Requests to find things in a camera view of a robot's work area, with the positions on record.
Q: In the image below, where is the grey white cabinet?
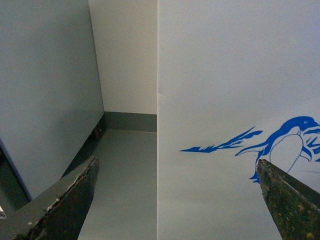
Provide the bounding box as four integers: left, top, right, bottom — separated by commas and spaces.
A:
0, 0, 104, 217

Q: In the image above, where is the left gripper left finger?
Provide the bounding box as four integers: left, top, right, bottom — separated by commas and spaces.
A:
0, 156, 100, 240

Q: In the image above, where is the white blue chest freezer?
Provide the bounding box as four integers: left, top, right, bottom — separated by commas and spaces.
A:
157, 0, 320, 240

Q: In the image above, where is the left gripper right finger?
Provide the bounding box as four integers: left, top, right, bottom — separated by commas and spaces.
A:
256, 159, 320, 240

